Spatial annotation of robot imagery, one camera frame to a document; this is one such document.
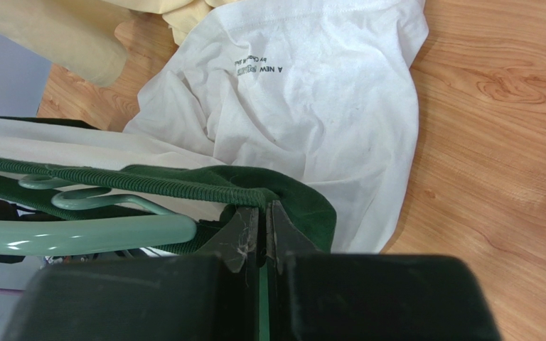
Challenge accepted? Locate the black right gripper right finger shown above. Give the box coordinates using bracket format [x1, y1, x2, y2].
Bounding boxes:
[266, 201, 501, 340]

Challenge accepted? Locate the green and white t-shirt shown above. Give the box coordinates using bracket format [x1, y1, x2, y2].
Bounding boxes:
[0, 1, 429, 253]

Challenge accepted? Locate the cream yellow t-shirt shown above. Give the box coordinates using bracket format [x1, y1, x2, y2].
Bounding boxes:
[0, 0, 225, 87]

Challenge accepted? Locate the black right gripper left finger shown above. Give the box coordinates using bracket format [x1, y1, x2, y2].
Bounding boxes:
[3, 207, 259, 340]

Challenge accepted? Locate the green plastic hanger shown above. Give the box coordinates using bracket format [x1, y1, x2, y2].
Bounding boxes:
[0, 175, 197, 256]

